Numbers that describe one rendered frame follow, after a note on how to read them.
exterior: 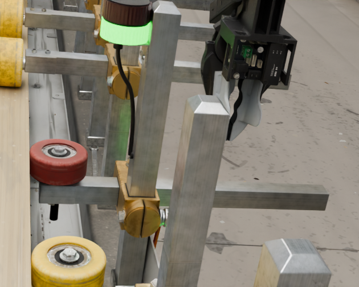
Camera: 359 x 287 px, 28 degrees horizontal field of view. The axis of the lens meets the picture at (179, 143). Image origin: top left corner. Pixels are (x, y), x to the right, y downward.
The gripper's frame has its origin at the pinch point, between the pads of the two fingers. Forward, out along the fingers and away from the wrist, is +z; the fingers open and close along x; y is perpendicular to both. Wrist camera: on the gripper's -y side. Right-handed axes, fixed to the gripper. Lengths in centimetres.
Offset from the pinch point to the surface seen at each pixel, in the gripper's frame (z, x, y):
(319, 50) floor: 100, 181, -367
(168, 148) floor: 101, 43, -201
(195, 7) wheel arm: 7, 16, -86
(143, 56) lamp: -5.8, -10.1, -7.6
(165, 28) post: -9.8, -7.9, -7.0
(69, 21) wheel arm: 6, -15, -61
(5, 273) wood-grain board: 11.2, -25.6, 14.6
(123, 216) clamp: 16.1, -10.4, -5.1
